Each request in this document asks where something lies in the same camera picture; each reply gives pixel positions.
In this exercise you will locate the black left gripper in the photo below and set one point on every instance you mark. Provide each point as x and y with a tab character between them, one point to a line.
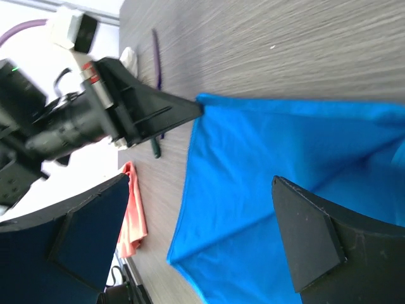
114	104

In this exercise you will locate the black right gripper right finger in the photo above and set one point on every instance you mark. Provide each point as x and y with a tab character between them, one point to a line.
336	255

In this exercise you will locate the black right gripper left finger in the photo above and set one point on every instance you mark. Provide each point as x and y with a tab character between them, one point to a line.
63	253

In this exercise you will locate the blue cloth napkin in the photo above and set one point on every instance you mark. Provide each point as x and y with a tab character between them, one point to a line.
227	243

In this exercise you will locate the purple plastic knife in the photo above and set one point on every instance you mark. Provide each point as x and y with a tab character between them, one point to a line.
157	60

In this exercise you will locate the white folded cloth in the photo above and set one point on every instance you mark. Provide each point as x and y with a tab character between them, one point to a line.
129	59

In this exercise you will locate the pink folded cloth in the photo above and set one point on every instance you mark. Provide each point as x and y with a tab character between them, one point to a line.
134	227

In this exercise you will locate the green handled gold fork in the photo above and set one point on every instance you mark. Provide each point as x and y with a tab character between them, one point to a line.
156	148

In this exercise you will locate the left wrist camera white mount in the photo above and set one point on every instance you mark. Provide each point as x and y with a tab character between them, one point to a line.
72	29

